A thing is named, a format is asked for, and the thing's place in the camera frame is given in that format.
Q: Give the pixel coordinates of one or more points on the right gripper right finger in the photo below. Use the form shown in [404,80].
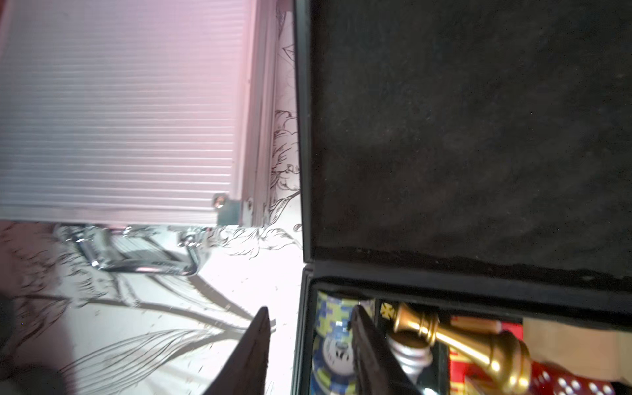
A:
[377,370]

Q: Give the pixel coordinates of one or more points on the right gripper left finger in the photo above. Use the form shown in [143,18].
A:
[245,371]

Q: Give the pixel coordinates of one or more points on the small silver poker case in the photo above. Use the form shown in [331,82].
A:
[138,126]

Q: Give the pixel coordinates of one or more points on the camo poker chip stack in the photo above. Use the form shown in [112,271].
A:
[333,357]

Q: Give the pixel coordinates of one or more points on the right black poker case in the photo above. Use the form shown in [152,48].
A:
[470,159]

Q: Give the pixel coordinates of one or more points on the silver chess piece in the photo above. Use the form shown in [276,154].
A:
[411,352]

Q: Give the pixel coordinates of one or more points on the gold chess piece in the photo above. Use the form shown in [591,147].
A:
[503,357]

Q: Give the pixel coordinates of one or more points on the red dice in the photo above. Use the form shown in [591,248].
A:
[550,379]

